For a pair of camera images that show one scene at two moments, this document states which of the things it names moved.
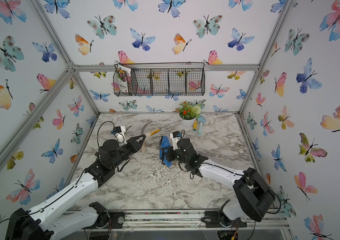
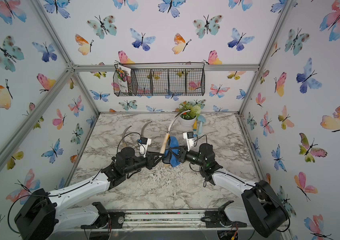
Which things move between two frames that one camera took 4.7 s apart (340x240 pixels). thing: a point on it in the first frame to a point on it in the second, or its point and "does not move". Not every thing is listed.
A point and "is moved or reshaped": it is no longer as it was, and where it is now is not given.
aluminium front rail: [191, 220] does not move
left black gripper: [132, 144] to [149, 159]
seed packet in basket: [124, 74] does not move
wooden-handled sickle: [143, 149] is moved or reshaped
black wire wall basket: [165, 79] does not move
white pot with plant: [188, 113] does not move
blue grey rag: [164, 142] is moved or reshaped
